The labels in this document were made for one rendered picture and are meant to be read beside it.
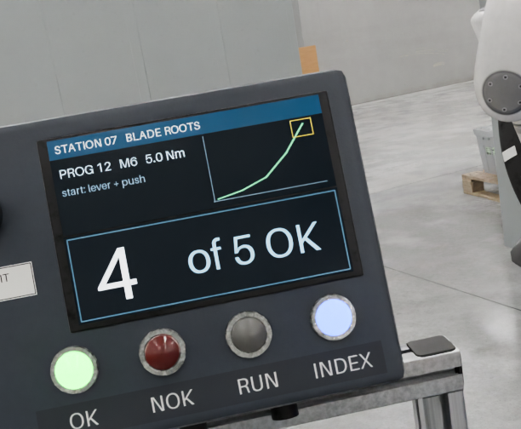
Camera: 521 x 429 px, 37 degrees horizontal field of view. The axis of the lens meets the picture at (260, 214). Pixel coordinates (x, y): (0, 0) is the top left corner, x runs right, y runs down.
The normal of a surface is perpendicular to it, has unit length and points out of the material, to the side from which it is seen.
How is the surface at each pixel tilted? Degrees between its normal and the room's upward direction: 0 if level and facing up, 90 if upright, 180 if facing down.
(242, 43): 90
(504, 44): 95
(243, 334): 73
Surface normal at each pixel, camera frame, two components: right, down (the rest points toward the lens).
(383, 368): 0.08, -0.07
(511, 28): -0.58, 0.25
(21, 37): 0.41, 0.12
